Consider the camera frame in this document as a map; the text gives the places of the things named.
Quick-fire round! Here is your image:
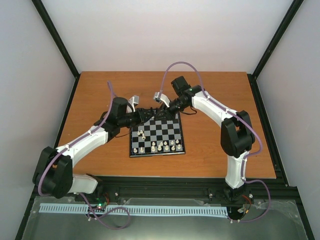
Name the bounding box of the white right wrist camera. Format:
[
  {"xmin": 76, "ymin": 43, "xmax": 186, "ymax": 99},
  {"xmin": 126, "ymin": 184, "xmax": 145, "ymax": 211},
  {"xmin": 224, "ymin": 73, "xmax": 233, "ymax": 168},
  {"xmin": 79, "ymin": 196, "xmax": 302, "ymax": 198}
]
[{"xmin": 153, "ymin": 92, "xmax": 171, "ymax": 107}]

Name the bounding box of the black and grey chessboard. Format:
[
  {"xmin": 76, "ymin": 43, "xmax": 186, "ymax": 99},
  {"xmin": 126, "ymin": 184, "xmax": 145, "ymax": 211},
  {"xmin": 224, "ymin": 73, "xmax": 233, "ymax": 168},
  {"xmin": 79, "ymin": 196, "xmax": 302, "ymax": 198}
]
[{"xmin": 129, "ymin": 113, "xmax": 186, "ymax": 158}]

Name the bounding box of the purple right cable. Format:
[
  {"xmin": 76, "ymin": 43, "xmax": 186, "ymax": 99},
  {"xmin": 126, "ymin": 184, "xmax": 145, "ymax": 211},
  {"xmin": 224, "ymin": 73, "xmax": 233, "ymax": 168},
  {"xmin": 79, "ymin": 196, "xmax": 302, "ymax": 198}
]
[{"xmin": 158, "ymin": 61, "xmax": 272, "ymax": 223}]

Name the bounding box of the light blue cable duct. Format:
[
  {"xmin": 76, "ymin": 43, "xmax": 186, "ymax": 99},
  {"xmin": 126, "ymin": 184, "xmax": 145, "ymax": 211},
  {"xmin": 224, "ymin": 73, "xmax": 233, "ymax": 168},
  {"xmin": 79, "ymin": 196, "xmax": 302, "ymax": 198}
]
[{"xmin": 38, "ymin": 203, "xmax": 228, "ymax": 218}]

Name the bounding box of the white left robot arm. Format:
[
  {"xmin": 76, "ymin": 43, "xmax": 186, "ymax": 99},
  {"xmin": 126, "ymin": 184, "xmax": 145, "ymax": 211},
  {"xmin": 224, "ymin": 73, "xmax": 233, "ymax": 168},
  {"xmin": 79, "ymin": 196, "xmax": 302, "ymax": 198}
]
[{"xmin": 32, "ymin": 96, "xmax": 154, "ymax": 202}]

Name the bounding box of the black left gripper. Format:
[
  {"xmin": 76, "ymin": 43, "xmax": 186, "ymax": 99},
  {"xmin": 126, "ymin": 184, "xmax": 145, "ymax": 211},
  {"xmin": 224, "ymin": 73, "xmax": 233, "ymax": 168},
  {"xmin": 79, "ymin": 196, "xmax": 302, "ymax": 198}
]
[{"xmin": 119, "ymin": 108, "xmax": 155, "ymax": 129}]

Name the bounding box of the black aluminium frame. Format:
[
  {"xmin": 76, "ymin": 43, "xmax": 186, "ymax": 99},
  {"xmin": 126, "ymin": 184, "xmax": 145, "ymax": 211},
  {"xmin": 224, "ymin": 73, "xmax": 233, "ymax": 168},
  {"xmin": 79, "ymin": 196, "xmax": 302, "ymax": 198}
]
[{"xmin": 14, "ymin": 0, "xmax": 320, "ymax": 240}]

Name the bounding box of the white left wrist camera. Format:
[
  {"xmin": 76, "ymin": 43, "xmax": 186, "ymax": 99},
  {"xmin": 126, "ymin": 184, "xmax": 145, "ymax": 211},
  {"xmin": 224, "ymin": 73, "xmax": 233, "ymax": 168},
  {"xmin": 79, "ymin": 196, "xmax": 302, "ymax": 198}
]
[{"xmin": 128, "ymin": 95, "xmax": 140, "ymax": 112}]

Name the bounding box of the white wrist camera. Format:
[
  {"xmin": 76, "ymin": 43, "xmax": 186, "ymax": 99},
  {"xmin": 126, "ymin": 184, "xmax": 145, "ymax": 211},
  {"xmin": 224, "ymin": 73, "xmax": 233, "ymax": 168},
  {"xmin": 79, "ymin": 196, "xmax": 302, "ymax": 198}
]
[
  {"xmin": 153, "ymin": 92, "xmax": 171, "ymax": 107},
  {"xmin": 128, "ymin": 95, "xmax": 140, "ymax": 112}
]

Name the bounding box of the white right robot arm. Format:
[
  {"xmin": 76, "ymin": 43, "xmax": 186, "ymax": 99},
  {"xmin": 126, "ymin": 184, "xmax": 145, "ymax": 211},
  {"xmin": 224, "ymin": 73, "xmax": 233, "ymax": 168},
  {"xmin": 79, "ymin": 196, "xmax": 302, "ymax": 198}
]
[{"xmin": 153, "ymin": 76, "xmax": 255, "ymax": 203}]

